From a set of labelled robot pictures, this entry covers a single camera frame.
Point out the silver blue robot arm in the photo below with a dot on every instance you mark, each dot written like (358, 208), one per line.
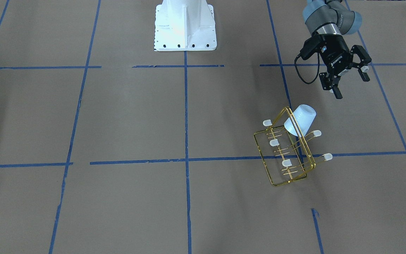
(328, 21)

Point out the light blue plastic cup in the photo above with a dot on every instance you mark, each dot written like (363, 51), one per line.
(299, 124)

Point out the gold wire cup holder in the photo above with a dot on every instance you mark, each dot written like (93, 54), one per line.
(286, 158)

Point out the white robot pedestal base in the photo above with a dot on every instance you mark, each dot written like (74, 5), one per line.
(184, 25)

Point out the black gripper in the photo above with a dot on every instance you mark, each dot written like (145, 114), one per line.
(336, 53)

